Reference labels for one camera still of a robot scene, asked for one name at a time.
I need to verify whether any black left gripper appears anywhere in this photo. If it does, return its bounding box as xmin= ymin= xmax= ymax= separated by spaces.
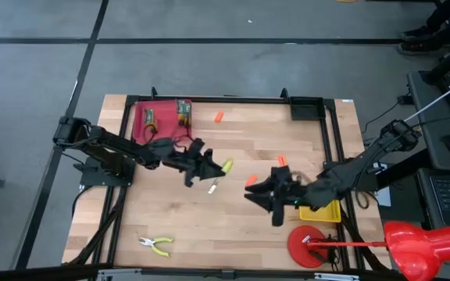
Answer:
xmin=157 ymin=137 xmax=227 ymax=189

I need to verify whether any black stand leg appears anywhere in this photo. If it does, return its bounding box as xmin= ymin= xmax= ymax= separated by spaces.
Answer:
xmin=420 ymin=34 xmax=450 ymax=85

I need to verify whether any black side table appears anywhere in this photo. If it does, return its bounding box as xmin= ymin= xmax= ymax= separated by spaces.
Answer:
xmin=406 ymin=69 xmax=450 ymax=173

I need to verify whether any black plastic basket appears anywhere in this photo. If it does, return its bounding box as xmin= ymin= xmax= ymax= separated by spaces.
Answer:
xmin=290 ymin=96 xmax=327 ymax=121

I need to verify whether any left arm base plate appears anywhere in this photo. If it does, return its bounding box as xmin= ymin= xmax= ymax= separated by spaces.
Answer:
xmin=73 ymin=155 xmax=137 ymax=187

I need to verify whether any white paper sheet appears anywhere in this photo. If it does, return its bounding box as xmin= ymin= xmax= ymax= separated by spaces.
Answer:
xmin=373 ymin=186 xmax=392 ymax=208

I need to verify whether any person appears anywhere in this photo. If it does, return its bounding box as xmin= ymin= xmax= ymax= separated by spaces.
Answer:
xmin=396 ymin=0 xmax=450 ymax=55

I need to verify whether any pink plastic tray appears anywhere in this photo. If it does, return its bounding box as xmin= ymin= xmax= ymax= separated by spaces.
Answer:
xmin=132 ymin=99 xmax=194 ymax=146

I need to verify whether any black beam with brackets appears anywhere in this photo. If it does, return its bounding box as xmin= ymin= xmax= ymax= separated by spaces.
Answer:
xmin=0 ymin=263 xmax=405 ymax=281

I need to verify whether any black cable bundle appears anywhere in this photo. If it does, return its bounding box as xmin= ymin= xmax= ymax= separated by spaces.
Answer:
xmin=66 ymin=186 xmax=129 ymax=266
xmin=338 ymin=205 xmax=391 ymax=273

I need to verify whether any red desk lamp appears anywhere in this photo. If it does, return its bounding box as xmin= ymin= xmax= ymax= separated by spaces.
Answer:
xmin=287 ymin=221 xmax=450 ymax=281

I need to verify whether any yellow plastic basket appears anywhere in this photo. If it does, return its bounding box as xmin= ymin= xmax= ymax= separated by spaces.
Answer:
xmin=298 ymin=199 xmax=342 ymax=223

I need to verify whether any white cable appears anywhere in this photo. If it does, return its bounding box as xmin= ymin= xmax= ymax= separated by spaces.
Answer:
xmin=402 ymin=73 xmax=450 ymax=124

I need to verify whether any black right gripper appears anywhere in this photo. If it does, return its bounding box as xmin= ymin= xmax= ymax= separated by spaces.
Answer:
xmin=243 ymin=165 xmax=316 ymax=228

